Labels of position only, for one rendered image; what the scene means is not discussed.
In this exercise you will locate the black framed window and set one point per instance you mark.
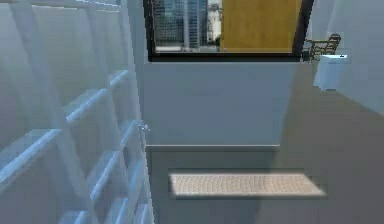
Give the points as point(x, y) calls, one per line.
point(226, 26)

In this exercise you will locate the white open shelf unit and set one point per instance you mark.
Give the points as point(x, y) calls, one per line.
point(66, 110)

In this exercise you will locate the pale woven floor mat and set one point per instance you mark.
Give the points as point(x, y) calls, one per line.
point(245, 184)

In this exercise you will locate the brown wooden chair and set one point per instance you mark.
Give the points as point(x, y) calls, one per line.
point(325, 46)

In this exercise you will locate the white toilet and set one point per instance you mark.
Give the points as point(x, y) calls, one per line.
point(330, 71)

